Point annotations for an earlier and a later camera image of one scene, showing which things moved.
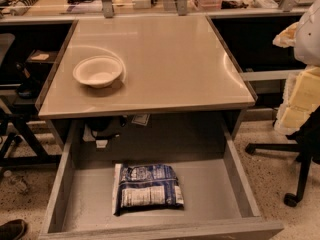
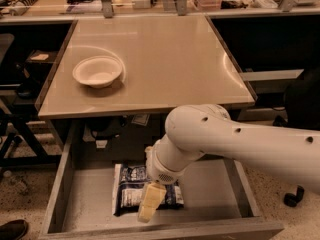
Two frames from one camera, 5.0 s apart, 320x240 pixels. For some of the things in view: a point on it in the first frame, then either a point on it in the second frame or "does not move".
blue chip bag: [146, 186] does not move
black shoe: [13, 229] does not move
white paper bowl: [97, 71] does not move
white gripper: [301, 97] to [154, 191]
